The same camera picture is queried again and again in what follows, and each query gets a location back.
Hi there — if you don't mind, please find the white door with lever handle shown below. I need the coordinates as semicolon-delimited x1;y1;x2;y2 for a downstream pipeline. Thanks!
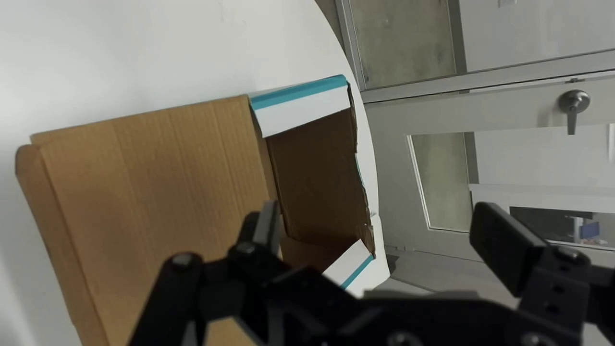
357;49;615;270

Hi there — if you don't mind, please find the teal printed cardboard box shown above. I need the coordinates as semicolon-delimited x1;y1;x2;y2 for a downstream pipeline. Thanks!
15;72;392;346

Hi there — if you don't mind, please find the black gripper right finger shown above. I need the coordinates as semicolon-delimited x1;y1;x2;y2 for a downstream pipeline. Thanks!
469;199;592;330

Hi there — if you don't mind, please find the metal lever door handle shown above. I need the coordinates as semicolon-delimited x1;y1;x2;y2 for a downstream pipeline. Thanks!
555;88;592;136

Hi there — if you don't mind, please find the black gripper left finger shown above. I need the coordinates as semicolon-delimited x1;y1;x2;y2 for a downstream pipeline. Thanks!
131;197;286;346

